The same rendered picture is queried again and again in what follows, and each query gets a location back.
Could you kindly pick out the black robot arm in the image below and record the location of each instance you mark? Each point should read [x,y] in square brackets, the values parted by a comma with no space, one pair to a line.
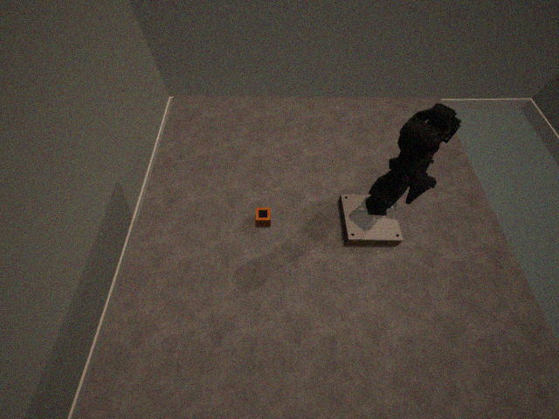
[417,139]

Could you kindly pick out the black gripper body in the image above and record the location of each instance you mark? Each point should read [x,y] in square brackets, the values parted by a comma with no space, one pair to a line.
[419,176]

